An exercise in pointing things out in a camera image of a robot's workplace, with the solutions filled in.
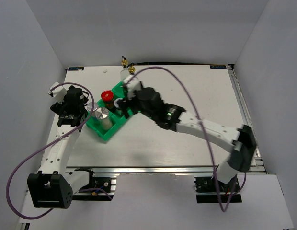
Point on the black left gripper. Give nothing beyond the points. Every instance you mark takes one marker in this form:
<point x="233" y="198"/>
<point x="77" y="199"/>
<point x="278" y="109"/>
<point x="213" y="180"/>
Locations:
<point x="59" y="108"/>

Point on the left blue logo sticker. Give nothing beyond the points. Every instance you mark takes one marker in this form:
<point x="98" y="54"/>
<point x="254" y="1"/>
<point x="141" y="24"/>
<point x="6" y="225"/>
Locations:
<point x="75" y="68"/>

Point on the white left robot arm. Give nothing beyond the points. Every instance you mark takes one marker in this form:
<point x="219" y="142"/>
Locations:
<point x="53" y="186"/>

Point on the clear glass bottle gold spout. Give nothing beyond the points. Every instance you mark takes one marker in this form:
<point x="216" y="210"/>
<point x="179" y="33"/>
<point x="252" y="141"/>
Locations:
<point x="132" y="72"/>

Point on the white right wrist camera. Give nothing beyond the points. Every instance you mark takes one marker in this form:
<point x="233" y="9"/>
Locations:
<point x="131" y="84"/>

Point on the green three-compartment plastic bin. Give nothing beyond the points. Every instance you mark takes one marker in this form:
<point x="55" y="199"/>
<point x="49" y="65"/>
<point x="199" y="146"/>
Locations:
<point x="117" y="120"/>

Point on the right blue logo sticker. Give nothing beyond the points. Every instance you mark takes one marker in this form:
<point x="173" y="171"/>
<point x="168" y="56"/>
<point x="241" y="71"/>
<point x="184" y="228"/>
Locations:
<point x="218" y="66"/>

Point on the white lid spice jar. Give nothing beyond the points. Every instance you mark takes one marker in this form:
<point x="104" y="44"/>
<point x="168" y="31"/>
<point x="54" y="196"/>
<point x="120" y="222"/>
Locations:
<point x="120" y="106"/>

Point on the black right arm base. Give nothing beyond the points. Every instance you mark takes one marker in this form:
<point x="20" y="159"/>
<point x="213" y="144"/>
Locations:
<point x="206" y="192"/>

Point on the red cap sauce bottle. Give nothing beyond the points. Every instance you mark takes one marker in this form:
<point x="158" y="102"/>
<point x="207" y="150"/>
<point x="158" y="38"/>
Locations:
<point x="108" y="99"/>

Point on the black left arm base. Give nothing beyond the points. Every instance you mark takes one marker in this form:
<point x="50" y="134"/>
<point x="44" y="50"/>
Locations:
<point x="89" y="185"/>

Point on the white shaker blue label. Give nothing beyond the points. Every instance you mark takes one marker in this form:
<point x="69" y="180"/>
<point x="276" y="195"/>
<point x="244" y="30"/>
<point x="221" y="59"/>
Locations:
<point x="92" y="107"/>

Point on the blue logo sticker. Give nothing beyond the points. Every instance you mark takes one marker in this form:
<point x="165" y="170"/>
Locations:
<point x="75" y="68"/>
<point x="218" y="66"/>

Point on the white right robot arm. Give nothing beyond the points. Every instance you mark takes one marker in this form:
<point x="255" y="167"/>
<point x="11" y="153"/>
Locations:
<point x="239" y="142"/>

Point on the glass bottle with dark sauce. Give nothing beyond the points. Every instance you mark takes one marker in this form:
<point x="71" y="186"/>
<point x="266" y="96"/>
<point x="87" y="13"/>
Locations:
<point x="124" y="72"/>

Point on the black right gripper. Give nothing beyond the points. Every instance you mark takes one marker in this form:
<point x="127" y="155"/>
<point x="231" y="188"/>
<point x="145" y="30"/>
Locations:
<point x="127" y="103"/>

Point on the white shaker silver lid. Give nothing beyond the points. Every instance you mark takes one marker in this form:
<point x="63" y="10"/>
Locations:
<point x="103" y="116"/>

